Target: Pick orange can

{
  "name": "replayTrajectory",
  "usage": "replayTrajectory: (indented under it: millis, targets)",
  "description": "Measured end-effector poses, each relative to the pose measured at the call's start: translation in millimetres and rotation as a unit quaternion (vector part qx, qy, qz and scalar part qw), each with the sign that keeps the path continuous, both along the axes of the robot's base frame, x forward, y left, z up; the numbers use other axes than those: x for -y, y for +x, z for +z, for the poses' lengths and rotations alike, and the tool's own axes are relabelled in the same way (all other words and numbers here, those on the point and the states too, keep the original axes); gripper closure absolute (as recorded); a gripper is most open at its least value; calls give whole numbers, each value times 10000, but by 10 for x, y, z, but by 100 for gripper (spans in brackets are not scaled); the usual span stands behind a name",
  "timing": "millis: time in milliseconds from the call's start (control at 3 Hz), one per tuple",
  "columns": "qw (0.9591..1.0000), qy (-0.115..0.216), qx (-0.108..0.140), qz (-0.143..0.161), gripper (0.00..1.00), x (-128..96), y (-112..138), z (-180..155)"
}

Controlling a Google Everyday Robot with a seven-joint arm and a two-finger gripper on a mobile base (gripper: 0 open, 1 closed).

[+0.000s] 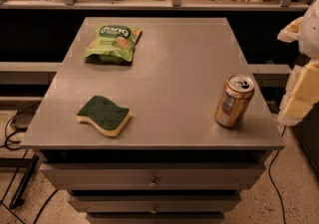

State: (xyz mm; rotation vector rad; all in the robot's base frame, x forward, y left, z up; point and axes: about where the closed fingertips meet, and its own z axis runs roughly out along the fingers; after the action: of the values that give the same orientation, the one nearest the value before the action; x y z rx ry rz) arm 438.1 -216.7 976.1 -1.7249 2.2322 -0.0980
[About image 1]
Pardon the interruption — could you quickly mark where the orange soda can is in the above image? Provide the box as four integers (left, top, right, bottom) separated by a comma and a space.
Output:
214, 74, 254, 128

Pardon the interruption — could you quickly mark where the grey drawer cabinet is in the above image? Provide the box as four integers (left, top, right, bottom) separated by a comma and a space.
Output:
19, 16, 286, 224

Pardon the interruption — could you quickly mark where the green and yellow sponge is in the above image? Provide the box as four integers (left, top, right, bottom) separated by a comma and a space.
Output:
77, 96, 132, 137

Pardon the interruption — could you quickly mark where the green snack bag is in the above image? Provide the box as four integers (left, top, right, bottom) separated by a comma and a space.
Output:
84, 25, 142, 64

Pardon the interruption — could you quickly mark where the middle drawer with knob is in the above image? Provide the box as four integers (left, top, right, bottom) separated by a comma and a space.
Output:
69, 194, 240, 214

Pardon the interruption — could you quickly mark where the drawer with knob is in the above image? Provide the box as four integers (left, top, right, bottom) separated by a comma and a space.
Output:
40, 163, 265, 191
69, 194, 240, 214

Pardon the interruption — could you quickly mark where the bottom drawer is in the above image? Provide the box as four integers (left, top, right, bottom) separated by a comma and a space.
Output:
86, 213, 223, 224

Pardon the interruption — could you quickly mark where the top drawer with knob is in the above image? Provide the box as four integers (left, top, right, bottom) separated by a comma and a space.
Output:
40, 163, 265, 191

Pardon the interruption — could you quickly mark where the black metal stand leg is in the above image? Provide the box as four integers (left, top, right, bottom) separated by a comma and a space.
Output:
0, 154, 39, 209

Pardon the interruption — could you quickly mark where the black cable right floor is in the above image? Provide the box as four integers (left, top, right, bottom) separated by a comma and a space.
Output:
267, 125, 288, 224

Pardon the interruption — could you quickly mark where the black cables left floor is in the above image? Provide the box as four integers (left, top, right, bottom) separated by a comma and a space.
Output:
0, 102, 60, 224

